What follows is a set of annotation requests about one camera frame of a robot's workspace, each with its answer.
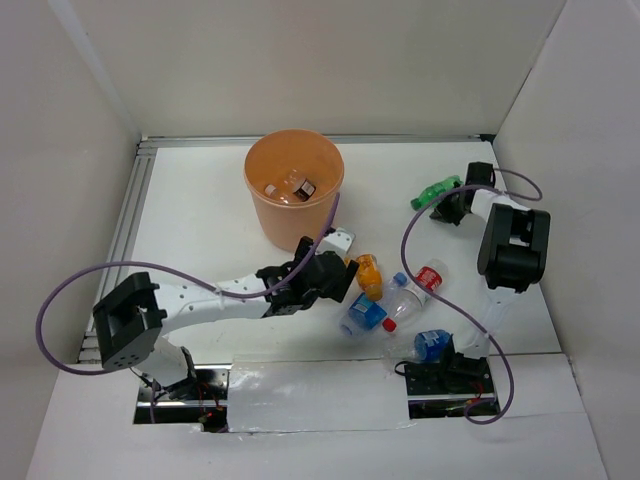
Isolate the aluminium frame rail back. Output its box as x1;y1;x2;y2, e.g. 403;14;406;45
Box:
138;129;496;155

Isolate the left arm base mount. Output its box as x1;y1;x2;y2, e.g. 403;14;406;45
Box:
133;363;232;434

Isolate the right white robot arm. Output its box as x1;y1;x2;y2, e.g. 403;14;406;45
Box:
430;162;551;392

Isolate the clear bottle red label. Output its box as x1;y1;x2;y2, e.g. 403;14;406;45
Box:
381;259;448;334

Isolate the crushed bottle blue label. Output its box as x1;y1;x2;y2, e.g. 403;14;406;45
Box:
339;293;387;340

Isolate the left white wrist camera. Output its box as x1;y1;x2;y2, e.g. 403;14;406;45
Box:
316;228;356;259

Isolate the blue label bottle near base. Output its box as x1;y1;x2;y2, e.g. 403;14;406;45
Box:
383;329;452;363

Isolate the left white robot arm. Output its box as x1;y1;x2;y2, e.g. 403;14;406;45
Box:
93;229;357;399

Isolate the green plastic bottle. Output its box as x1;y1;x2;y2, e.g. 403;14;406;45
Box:
410;175;462;211

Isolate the aluminium frame rail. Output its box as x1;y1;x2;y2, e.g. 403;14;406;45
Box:
138;129;496;155
77;140;157;365

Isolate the orange juice bottle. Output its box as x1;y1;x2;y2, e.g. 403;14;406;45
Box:
356;254;383;302

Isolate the clear bottle in bin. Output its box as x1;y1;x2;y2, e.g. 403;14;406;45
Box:
264;184;290;204

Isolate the aluminium frame rail left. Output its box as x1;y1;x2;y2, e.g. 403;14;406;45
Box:
77;140;157;365

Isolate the clear bottle blue cap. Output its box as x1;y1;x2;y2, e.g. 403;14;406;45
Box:
379;272;408;308

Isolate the orange plastic bin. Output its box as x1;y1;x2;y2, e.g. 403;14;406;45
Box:
244;129;344;251

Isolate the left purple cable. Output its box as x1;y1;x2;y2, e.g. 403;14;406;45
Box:
37;192;342;426

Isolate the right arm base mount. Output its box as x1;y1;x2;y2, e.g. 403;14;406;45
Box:
394;351;501;420

